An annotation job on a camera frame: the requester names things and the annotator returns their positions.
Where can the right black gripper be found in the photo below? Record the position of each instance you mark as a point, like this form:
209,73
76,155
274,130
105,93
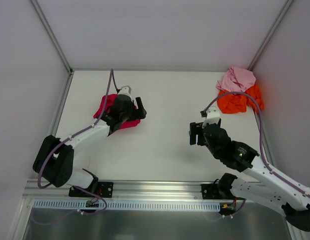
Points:
195,133

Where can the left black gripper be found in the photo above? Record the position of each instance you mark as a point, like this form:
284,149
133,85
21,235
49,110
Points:
137,111

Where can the magenta t shirt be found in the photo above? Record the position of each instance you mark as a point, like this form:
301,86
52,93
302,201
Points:
114,124

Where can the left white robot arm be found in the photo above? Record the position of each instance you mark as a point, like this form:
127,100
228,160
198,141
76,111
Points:
54,163

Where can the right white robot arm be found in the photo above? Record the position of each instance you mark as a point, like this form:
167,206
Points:
272,188

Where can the orange t shirt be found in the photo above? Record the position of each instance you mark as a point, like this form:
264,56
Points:
238,103

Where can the pink t shirt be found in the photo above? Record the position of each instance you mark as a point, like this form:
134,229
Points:
236,79

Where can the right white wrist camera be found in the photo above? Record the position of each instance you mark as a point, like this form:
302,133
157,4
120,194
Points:
211,115

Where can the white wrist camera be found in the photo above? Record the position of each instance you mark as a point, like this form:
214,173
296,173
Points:
125,90
211,115

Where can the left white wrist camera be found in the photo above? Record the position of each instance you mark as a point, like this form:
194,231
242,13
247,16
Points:
125,90

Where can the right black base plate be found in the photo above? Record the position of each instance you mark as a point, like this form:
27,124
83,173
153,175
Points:
216,191

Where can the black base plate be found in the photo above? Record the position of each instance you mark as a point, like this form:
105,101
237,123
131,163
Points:
103,189
216,191

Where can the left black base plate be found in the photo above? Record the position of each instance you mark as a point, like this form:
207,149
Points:
103,189

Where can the white slotted cable duct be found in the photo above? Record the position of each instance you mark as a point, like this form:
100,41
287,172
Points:
127,205

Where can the aluminium mounting rail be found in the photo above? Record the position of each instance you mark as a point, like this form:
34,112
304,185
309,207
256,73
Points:
127,190

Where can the left aluminium frame post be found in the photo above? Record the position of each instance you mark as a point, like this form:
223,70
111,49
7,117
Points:
47,28

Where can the aluminium frame post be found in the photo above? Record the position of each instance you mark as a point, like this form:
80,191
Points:
47,28
271,32

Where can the right aluminium frame post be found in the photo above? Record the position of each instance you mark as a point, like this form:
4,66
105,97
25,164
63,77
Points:
271,32

